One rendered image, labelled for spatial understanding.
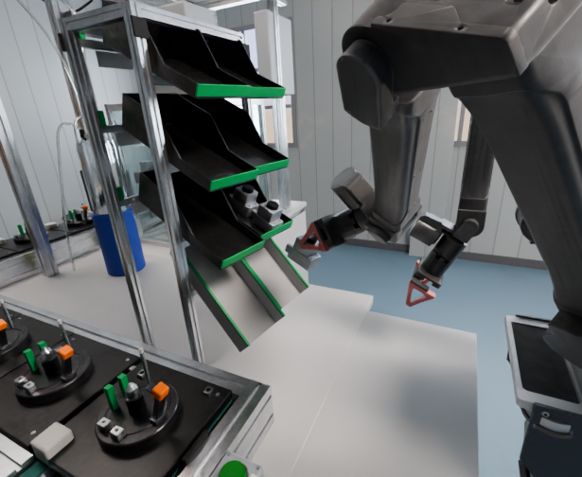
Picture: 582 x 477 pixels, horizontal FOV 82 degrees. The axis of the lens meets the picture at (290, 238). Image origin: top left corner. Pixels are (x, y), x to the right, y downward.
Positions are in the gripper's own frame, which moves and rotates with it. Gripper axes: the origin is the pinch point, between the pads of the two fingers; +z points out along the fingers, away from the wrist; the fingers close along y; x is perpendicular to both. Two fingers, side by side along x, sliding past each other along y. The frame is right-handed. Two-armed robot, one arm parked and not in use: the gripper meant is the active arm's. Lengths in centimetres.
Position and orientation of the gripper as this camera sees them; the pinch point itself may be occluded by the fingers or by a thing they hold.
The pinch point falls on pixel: (308, 242)
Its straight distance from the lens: 76.9
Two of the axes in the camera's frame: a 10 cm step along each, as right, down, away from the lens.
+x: 4.1, 9.1, -0.6
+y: -5.9, 2.1, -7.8
